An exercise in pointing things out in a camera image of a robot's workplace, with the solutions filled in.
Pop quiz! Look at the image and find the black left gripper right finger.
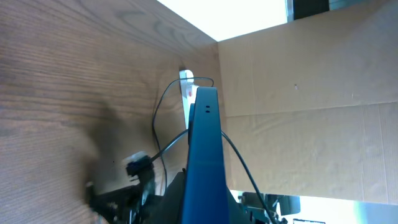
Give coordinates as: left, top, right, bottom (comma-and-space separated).
226, 189, 251, 224

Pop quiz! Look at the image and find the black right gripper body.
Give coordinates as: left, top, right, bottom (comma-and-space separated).
105, 170, 160, 224

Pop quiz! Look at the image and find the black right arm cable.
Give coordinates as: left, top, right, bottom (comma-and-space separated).
150, 129, 279, 224

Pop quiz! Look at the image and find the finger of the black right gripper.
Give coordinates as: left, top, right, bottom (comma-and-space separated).
85, 182, 114, 223

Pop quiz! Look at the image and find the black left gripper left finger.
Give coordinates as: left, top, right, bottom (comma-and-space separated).
144, 172, 185, 224

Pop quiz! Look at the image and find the brown cardboard panel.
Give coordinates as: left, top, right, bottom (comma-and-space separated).
218, 1, 397, 204

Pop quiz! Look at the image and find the blue screen smartphone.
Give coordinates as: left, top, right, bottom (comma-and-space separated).
182, 87, 229, 224

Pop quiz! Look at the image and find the white power strip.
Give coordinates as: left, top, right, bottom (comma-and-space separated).
181, 85, 198, 129

